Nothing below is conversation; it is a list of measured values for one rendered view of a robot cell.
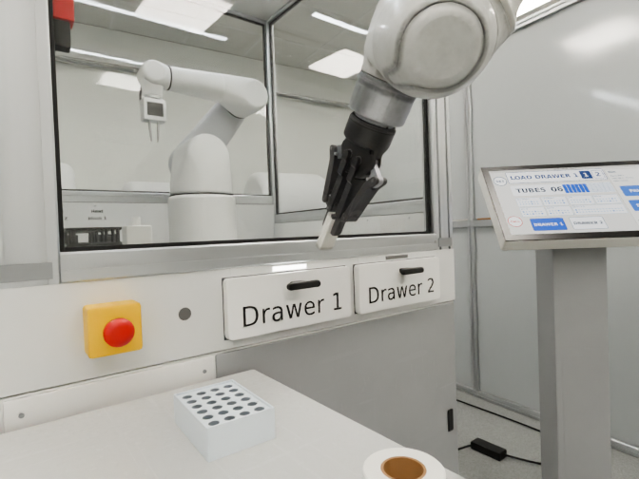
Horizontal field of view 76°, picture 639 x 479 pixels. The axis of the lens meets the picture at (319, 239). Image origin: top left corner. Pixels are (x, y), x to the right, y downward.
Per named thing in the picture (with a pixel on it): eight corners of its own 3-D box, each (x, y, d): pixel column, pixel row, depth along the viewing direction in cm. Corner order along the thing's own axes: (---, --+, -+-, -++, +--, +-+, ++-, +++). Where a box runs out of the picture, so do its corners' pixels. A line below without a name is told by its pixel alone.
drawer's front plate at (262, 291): (352, 316, 90) (350, 266, 90) (228, 341, 73) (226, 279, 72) (346, 315, 91) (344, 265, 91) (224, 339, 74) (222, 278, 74)
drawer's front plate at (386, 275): (440, 297, 109) (439, 257, 109) (359, 315, 92) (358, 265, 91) (435, 296, 110) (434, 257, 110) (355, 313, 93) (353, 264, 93)
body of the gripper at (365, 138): (409, 132, 61) (385, 187, 66) (375, 111, 67) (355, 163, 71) (374, 126, 57) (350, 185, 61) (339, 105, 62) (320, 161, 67)
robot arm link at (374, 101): (391, 77, 65) (377, 113, 68) (347, 65, 59) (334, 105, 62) (431, 97, 59) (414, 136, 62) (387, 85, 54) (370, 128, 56)
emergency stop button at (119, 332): (136, 345, 58) (135, 316, 58) (105, 351, 56) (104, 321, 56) (131, 341, 61) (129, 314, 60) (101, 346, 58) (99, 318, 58)
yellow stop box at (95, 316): (145, 351, 61) (142, 302, 61) (89, 361, 57) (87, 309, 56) (136, 344, 65) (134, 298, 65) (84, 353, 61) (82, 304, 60)
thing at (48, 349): (455, 299, 116) (454, 248, 116) (-5, 398, 54) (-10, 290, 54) (279, 277, 192) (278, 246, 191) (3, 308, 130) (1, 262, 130)
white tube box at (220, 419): (276, 438, 49) (274, 407, 49) (207, 463, 44) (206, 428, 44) (233, 405, 59) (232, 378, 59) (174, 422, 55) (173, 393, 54)
